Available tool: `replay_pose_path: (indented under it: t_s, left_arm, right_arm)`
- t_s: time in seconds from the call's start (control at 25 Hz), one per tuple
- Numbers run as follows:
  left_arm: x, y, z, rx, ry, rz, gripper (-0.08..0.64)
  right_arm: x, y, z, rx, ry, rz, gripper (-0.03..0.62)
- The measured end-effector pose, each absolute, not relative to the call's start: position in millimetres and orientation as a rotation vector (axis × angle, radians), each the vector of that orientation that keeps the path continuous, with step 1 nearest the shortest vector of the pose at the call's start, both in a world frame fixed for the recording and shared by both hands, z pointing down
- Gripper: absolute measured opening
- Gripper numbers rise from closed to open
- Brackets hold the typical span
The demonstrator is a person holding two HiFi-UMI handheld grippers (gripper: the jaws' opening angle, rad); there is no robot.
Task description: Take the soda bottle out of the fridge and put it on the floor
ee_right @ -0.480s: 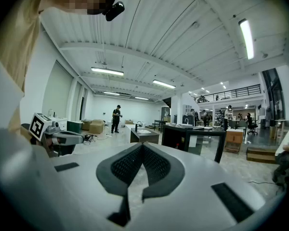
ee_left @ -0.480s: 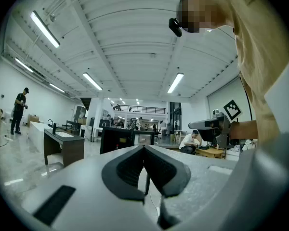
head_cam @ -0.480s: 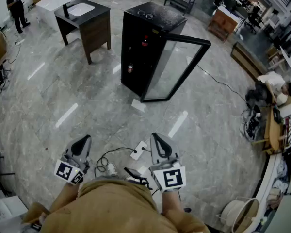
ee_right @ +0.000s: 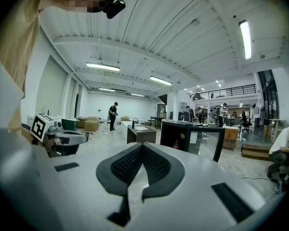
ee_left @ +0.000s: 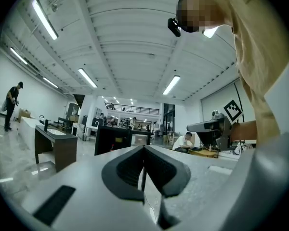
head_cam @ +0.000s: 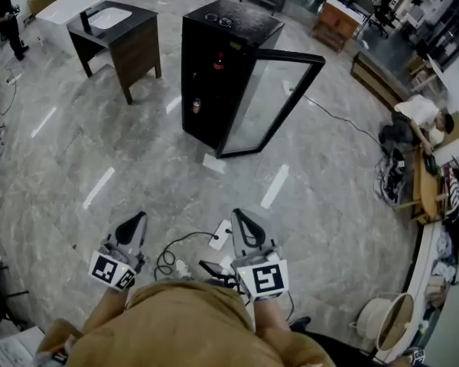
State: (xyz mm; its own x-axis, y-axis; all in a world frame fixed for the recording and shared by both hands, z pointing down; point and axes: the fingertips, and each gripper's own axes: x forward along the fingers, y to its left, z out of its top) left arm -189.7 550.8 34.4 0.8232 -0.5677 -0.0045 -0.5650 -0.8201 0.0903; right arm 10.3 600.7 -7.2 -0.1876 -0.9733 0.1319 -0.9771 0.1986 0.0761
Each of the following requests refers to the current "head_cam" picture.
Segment white sink basin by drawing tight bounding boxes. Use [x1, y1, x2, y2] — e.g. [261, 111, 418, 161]
[86, 7, 133, 31]

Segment black office chair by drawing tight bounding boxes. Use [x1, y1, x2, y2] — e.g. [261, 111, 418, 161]
[368, 0, 398, 39]

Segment thin black floor cable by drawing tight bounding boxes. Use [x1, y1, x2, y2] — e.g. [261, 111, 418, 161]
[0, 56, 21, 117]

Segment dark wooden vanity cabinet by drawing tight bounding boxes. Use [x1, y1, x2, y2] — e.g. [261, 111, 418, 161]
[66, 0, 163, 106]

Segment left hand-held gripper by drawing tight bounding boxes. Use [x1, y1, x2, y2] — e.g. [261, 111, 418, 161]
[88, 211, 149, 292]

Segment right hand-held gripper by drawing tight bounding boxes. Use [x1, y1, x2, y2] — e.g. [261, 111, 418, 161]
[230, 208, 290, 303]

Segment white power strip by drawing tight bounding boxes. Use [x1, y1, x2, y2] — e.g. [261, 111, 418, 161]
[207, 219, 234, 252]

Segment white curved counter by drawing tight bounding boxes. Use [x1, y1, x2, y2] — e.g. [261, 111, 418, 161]
[382, 219, 459, 363]

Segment black fridge cable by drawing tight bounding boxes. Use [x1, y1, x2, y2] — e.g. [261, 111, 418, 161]
[288, 86, 384, 145]

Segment person's left forearm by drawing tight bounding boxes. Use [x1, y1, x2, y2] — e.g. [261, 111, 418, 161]
[83, 284, 135, 334]

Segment black eyeglasses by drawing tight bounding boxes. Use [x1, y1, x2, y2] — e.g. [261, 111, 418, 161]
[203, 11, 235, 28]

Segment person's white shoe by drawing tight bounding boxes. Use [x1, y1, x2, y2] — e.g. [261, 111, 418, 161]
[174, 257, 194, 281]

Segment black flat device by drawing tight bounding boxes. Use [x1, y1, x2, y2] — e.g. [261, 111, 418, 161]
[197, 259, 236, 284]

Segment white counter block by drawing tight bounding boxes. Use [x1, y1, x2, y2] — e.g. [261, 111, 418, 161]
[35, 0, 110, 55]

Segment person's black shoe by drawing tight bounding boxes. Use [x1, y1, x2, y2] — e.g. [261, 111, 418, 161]
[289, 315, 313, 334]

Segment person's right forearm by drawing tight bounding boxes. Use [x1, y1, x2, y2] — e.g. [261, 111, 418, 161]
[252, 297, 292, 335]

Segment printed paper sheet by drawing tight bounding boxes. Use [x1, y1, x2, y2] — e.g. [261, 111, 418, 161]
[0, 326, 46, 367]

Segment black faucet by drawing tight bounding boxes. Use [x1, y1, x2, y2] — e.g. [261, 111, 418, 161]
[79, 8, 101, 34]

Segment cardboard box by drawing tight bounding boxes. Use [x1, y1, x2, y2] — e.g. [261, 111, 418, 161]
[26, 0, 57, 18]

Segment white round basket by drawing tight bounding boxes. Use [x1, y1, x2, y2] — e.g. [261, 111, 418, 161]
[350, 291, 417, 354]

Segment glass fridge door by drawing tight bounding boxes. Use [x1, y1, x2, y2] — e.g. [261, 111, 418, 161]
[215, 47, 327, 160]

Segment person's black trousers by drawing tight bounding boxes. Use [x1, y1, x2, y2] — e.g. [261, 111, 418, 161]
[304, 329, 378, 367]

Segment black power cable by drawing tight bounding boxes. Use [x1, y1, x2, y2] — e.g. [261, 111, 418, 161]
[154, 230, 220, 281]

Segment light wooden cabinet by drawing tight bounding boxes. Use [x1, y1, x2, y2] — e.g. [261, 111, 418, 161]
[311, 0, 363, 54]

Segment black fridge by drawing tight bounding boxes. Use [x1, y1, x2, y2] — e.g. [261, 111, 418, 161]
[181, 0, 327, 160]

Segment white paper sheet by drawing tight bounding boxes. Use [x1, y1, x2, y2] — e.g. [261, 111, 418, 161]
[201, 152, 227, 175]

